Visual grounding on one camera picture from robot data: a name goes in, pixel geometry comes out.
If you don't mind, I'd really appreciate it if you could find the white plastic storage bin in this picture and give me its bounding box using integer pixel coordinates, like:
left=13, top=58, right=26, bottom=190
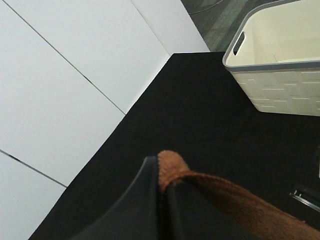
left=222, top=0, right=320, bottom=117

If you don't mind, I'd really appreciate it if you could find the black table cloth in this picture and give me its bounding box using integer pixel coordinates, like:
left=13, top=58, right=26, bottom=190
left=31, top=52, right=320, bottom=240

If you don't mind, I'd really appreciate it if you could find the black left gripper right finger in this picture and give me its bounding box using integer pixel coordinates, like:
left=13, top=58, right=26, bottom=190
left=165, top=183, right=190, bottom=240

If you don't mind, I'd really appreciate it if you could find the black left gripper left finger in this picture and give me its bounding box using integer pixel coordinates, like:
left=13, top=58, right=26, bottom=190
left=71, top=156, right=159, bottom=240

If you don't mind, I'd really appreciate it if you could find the brown towel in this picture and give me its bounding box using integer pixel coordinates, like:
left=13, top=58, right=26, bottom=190
left=157, top=150, right=320, bottom=240

